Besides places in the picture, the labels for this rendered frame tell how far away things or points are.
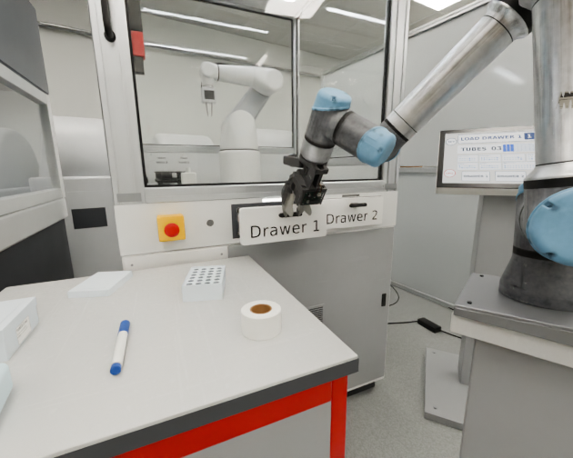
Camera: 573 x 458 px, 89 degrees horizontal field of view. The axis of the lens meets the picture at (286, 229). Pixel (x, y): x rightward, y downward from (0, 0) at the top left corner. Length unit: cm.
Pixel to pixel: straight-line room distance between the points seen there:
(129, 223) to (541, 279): 96
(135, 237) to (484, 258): 134
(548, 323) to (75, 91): 412
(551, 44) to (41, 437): 80
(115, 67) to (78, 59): 326
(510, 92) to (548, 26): 170
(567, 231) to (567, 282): 18
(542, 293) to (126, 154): 99
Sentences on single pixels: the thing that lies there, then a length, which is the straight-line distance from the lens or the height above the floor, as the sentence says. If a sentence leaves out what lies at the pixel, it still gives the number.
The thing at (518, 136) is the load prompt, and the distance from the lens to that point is 151.
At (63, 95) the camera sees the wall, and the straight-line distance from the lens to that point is 414.
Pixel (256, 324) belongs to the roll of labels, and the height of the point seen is 79.
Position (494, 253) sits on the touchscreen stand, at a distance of 150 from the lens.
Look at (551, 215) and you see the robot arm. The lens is 55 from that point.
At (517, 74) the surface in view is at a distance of 232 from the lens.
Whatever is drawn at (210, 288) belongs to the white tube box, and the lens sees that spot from 66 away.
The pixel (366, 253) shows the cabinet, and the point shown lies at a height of 69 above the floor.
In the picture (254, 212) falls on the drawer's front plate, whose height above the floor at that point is 92.
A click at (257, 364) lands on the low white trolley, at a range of 47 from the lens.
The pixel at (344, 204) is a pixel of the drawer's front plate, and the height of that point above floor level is 91.
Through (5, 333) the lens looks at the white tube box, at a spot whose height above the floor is 80.
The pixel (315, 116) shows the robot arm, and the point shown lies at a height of 115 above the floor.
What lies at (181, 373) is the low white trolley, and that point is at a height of 76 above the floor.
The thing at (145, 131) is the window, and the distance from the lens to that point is 94.
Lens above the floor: 104
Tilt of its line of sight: 12 degrees down
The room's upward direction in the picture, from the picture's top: 1 degrees counter-clockwise
